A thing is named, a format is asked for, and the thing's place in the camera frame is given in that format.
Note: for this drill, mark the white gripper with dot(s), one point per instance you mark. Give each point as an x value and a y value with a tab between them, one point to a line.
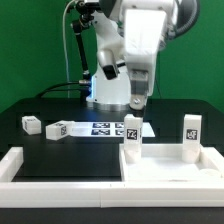
142	32

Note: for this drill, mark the white square tabletop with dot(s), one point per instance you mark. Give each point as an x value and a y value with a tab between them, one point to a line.
163	162

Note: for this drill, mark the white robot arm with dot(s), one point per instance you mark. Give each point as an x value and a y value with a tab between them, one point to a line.
111	85

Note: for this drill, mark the white fiducial tag sheet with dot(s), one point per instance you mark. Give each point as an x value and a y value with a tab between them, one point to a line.
97	129

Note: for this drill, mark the white U-shaped obstacle fence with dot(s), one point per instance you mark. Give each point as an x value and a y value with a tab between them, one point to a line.
13	194

